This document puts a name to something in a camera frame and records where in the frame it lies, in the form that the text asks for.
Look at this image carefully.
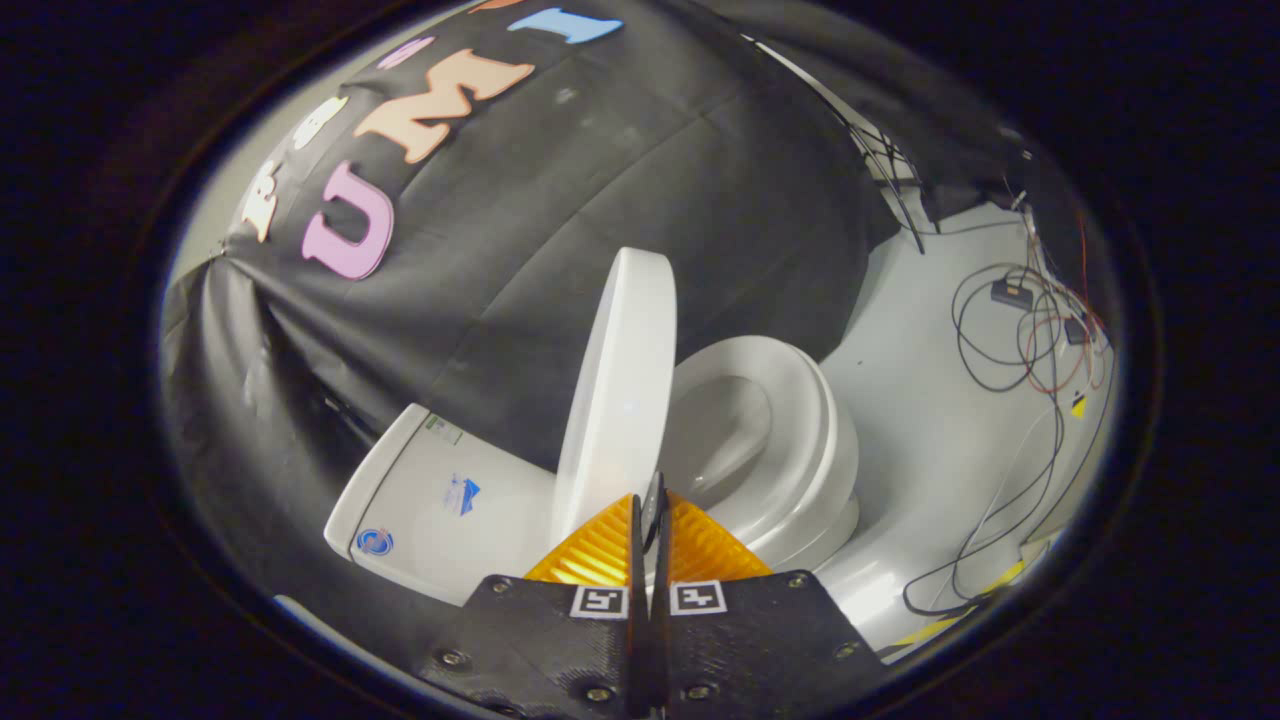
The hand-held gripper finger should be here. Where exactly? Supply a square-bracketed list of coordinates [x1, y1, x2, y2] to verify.
[415, 493, 647, 719]
[650, 490, 891, 719]

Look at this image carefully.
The black lid pull tab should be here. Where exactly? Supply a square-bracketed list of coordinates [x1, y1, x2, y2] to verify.
[640, 472, 669, 553]

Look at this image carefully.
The white toilet lid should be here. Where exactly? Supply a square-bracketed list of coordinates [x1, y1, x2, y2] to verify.
[550, 247, 678, 551]

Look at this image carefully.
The white toilet bowl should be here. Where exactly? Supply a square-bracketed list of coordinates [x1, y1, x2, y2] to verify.
[660, 372, 863, 579]

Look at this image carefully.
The white toilet tank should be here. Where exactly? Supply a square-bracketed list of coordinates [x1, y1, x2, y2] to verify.
[323, 402, 557, 607]

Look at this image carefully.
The white toilet seat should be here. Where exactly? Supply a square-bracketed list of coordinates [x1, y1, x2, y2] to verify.
[670, 335, 861, 546]

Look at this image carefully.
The black backdrop cloth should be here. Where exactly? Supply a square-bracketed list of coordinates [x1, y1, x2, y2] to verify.
[160, 0, 1063, 681]

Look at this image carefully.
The black tripod stand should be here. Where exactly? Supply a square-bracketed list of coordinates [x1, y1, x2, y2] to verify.
[828, 100, 927, 257]

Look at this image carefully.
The black cable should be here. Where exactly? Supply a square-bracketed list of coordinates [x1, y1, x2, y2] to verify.
[900, 263, 1117, 617]

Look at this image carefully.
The red cable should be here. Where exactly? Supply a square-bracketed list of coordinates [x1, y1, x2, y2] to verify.
[1018, 200, 1109, 397]

